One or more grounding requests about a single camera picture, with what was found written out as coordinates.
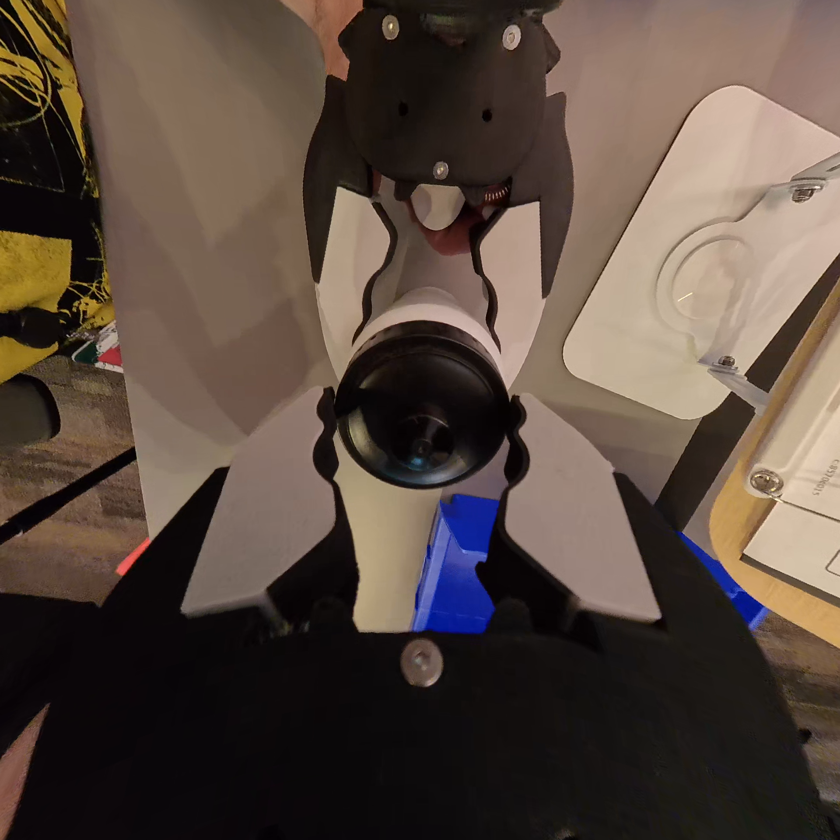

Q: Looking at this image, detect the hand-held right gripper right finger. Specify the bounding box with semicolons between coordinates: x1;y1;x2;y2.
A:
476;394;662;634

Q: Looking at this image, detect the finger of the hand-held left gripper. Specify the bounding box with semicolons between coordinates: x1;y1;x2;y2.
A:
471;197;547;389
315;187;398;388

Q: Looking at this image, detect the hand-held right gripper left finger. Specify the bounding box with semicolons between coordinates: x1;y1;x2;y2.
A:
182;387;361;632

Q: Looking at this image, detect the white bottle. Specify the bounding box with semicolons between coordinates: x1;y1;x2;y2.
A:
351;184;509;388

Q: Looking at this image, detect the blue plastic bin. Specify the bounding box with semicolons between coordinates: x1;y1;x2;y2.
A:
413;495;769;634

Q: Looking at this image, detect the black bottle lid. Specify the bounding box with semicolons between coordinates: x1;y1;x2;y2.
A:
335;319;511;490

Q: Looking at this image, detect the person's left hand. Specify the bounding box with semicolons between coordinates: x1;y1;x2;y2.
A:
419;205;490;257

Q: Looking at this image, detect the white stand base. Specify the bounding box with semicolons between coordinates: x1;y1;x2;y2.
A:
563;85;840;421

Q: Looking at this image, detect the black tape strip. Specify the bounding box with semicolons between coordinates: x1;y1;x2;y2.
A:
656;256;840;526

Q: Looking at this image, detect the clear acrylic holder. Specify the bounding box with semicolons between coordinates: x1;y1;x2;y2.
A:
656;154;840;408

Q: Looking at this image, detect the black stand pole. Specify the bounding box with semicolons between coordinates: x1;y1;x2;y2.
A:
0;446;139;546

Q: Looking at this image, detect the red green white packet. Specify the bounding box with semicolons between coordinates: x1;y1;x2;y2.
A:
71;322;126;375

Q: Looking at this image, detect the black stool seat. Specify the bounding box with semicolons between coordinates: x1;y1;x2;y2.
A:
0;374;61;447

